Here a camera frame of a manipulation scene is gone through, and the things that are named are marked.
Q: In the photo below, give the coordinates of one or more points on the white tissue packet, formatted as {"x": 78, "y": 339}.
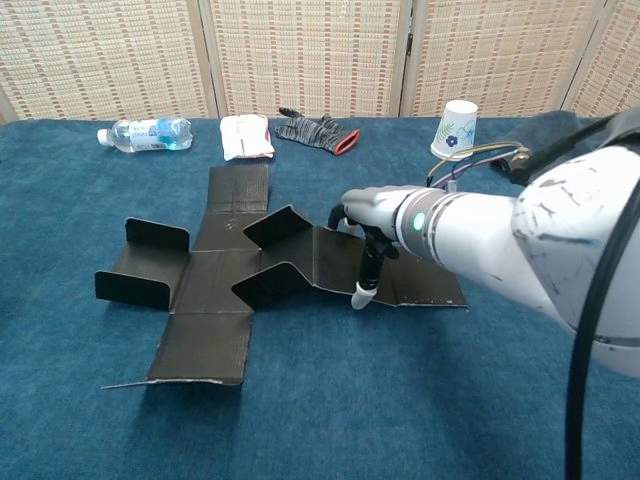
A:
{"x": 247, "y": 137}

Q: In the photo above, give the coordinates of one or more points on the woven folding screen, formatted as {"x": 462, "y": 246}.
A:
{"x": 310, "y": 50}

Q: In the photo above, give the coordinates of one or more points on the grey knit glove red cuff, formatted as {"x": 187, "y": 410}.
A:
{"x": 315, "y": 131}

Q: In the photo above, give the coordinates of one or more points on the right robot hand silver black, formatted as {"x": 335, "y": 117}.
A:
{"x": 375, "y": 205}

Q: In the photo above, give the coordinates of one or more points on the white floral paper cup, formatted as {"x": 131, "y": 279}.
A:
{"x": 457, "y": 125}

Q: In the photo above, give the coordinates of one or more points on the clear plastic water bottle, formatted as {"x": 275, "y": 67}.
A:
{"x": 150, "y": 134}

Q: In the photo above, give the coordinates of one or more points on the dark grey towel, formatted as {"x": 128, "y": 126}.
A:
{"x": 555, "y": 130}

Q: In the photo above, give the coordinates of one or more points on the black cardboard box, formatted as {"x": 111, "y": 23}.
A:
{"x": 210, "y": 280}

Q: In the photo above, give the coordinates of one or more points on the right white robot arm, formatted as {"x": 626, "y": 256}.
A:
{"x": 500, "y": 235}

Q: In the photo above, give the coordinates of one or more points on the blue table cloth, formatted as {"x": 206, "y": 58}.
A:
{"x": 350, "y": 400}

